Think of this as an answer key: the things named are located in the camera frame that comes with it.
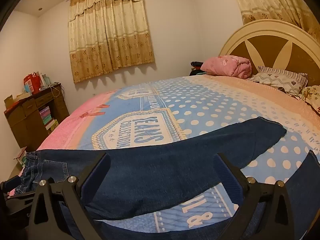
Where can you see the blue denim jeans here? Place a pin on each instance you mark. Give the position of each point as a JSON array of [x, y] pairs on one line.
[[155, 170]]

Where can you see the small open cardboard box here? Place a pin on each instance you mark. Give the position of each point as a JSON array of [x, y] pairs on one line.
[[21, 158]]

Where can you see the tan cardboard box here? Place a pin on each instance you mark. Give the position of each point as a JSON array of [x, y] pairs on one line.
[[15, 100]]

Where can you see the stack of colourful books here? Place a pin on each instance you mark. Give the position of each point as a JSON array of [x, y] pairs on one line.
[[46, 116]]

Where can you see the white patterned pillow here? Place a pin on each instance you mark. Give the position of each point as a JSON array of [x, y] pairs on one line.
[[280, 80]]

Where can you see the cream brown bed headboard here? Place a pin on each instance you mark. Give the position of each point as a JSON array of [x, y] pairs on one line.
[[272, 47]]

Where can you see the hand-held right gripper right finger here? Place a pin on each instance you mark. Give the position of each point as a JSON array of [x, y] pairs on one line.
[[227, 177]]

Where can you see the pale paper bag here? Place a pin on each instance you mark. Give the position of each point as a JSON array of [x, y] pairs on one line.
[[45, 80]]

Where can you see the brown wooden cabinet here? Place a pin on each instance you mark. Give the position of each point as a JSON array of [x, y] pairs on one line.
[[22, 125]]

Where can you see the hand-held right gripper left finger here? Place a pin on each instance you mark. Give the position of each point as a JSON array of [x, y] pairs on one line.
[[96, 175]]

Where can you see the floral pillow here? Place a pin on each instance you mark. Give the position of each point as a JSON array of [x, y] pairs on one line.
[[312, 96]]

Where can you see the beige patterned window curtain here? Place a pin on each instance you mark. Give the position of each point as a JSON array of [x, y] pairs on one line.
[[272, 0], [110, 35]]

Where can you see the red bag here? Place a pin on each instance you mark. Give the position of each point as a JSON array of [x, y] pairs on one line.
[[32, 82]]

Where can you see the folded pink quilt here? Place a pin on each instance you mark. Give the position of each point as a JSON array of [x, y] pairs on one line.
[[225, 66]]

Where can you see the dark clothes pile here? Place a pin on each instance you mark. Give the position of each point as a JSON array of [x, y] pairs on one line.
[[196, 67]]

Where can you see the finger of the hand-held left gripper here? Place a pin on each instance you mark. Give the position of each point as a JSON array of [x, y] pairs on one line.
[[21, 195]]

